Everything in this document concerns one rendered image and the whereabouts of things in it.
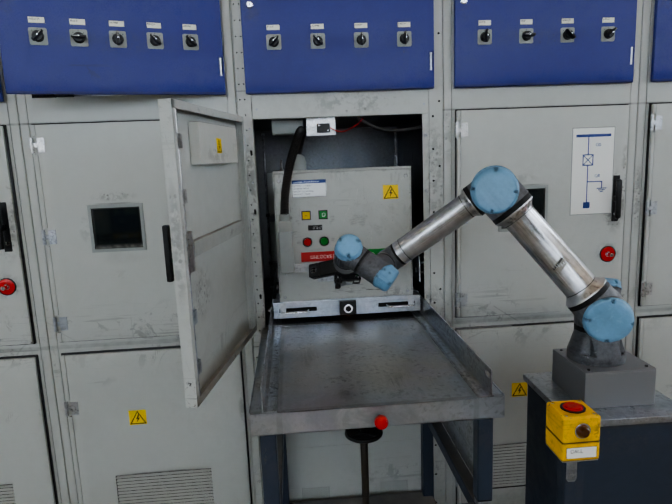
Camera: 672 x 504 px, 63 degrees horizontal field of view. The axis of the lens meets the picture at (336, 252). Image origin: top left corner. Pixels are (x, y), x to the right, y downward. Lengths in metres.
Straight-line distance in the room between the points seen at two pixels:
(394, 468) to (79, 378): 1.19
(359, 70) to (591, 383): 1.18
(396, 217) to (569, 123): 0.68
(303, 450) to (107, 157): 1.25
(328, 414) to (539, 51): 1.39
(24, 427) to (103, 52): 1.31
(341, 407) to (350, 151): 1.59
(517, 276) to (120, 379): 1.46
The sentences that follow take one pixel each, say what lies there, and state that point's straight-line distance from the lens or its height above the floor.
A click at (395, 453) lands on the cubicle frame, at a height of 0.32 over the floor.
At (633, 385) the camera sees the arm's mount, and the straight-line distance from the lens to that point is 1.70.
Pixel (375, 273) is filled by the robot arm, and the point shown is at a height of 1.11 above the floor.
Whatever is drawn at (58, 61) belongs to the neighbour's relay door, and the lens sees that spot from 1.89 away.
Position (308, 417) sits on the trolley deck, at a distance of 1.37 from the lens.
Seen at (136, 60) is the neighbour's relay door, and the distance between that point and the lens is 1.89.
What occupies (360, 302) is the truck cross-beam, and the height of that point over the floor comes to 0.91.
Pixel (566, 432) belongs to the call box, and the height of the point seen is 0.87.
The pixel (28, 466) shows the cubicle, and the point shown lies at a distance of 2.37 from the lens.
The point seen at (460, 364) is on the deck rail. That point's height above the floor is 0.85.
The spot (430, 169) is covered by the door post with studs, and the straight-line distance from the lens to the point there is 1.97.
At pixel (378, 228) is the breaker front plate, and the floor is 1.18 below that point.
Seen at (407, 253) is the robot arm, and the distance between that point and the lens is 1.63.
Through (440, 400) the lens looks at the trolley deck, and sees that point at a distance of 1.40.
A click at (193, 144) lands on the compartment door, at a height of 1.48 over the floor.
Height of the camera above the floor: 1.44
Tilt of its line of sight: 10 degrees down
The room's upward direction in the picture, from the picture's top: 2 degrees counter-clockwise
